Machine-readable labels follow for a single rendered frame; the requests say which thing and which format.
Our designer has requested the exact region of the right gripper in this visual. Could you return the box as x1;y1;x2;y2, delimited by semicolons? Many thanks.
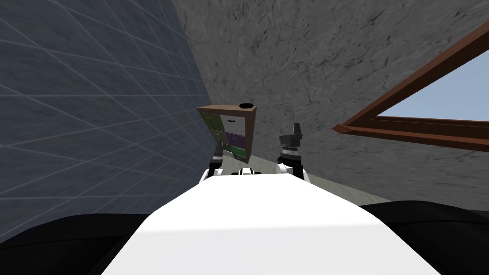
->
279;122;304;148

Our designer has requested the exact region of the brown cabinet with coloured drawers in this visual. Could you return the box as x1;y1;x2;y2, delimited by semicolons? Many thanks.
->
196;103;258;165

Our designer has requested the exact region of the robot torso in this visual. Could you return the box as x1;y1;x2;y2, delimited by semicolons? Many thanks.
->
101;167;442;275

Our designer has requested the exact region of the brown framed window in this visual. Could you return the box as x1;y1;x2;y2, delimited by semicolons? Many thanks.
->
332;21;489;153

